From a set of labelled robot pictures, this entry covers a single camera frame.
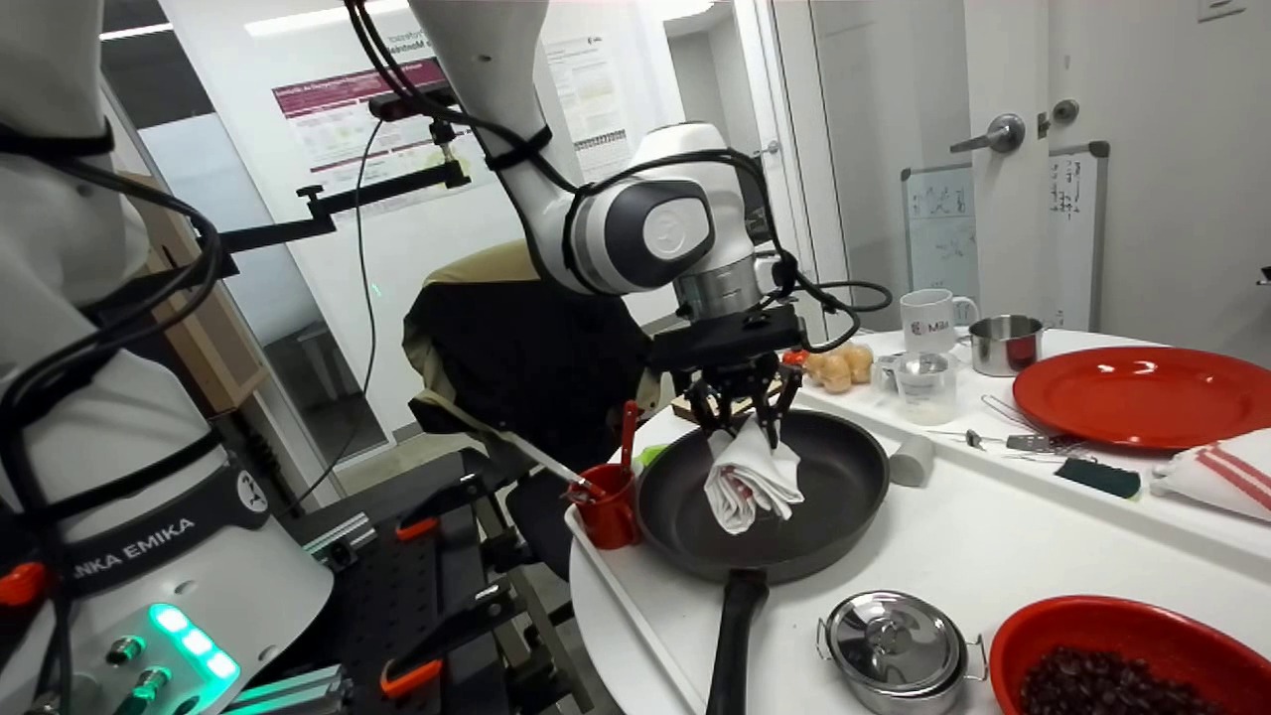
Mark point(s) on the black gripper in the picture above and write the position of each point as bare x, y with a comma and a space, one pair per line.
733, 355

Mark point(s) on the black frying pan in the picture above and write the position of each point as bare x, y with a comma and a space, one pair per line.
842, 486

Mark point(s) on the white towel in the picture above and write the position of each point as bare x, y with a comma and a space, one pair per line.
748, 477

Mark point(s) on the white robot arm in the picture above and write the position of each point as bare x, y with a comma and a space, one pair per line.
104, 452

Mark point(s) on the beige bread rolls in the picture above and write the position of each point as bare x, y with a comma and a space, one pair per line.
839, 370

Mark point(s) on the small red cup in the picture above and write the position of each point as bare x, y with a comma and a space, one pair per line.
607, 506

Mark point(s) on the clear glass cup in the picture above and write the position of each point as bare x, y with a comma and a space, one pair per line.
926, 387

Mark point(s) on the white mug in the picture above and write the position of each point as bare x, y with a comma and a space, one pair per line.
930, 321

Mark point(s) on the black office chair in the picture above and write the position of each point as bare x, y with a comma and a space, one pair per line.
530, 360

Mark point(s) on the small steel pot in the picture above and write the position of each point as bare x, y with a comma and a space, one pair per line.
1002, 342

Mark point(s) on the small whiteboard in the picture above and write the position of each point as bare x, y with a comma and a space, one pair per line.
940, 227

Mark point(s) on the round steel lid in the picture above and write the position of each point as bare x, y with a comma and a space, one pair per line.
896, 653

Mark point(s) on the dark green sponge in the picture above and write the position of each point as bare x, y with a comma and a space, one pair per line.
1102, 477

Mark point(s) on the large red plate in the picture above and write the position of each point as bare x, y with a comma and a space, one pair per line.
1146, 399

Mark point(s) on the red bowl with beans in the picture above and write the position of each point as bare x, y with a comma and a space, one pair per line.
1121, 657

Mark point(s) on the red striped white cloth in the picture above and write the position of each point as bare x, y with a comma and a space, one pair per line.
1226, 476

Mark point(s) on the silver door handle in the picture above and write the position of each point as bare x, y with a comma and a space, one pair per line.
1002, 135

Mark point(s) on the black camera on mount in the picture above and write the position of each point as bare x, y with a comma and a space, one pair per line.
421, 101

